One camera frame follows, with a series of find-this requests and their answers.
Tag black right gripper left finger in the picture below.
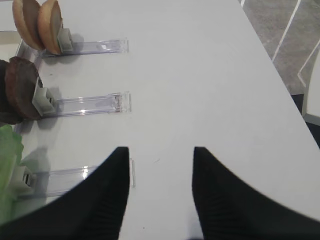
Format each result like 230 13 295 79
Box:
0 147 130 240

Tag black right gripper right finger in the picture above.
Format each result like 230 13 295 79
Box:
192 147 320 240

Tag clear lettuce dispenser track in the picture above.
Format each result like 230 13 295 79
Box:
29 158 137 199

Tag grey lettuce pusher block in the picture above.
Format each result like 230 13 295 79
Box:
9 165 37 198

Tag green lettuce leaf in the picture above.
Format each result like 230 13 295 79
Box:
0 125 24 224

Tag rear dark meat patty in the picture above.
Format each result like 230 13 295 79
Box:
0 59 23 125

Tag front brown meat patty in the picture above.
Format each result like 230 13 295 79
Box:
4 56 43 120

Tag clear bread dispenser track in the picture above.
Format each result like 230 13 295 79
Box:
15 38 129 59

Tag grey bread pusher block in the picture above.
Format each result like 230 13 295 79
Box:
57 28 73 53

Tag front tan bread slice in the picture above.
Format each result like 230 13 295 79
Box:
37 0 63 55

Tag tan bread slice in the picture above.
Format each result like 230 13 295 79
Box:
37 0 63 55
12 0 45 51

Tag rear tan bread slice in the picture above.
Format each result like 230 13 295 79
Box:
12 0 45 51

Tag clear patty dispenser track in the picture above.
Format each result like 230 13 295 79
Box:
40 91 132 119

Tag grey patty pusher block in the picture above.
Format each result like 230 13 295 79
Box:
32 76 56 117

